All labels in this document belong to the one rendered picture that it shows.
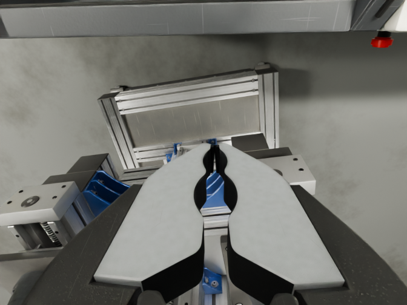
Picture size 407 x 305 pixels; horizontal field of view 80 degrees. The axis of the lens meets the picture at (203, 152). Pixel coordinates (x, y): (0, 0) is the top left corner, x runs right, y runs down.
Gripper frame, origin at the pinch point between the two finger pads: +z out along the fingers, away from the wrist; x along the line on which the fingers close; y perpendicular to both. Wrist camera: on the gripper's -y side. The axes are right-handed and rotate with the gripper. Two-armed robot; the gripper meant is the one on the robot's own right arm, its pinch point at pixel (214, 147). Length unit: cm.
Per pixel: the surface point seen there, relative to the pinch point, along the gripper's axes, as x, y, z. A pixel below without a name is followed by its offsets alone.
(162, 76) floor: -28, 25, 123
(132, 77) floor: -44, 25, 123
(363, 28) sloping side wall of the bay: 20.6, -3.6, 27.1
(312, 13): 13.5, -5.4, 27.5
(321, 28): 15.1, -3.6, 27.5
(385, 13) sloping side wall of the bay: 21.9, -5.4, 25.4
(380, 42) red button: 32, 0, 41
